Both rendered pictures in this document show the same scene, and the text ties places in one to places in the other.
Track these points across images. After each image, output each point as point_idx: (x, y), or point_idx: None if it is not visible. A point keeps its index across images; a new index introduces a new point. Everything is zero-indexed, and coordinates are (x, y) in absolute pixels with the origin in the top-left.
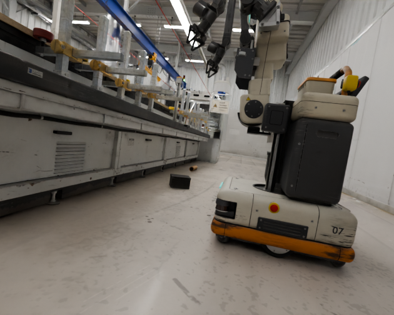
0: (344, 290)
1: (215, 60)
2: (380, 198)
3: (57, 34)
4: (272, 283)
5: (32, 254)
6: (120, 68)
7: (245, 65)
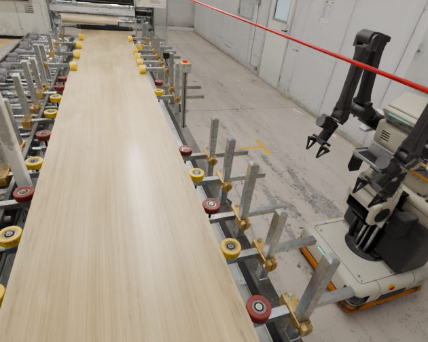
0: (424, 317)
1: (327, 140)
2: (355, 136)
3: (0, 98)
4: (402, 340)
5: None
6: (287, 247)
7: (392, 188)
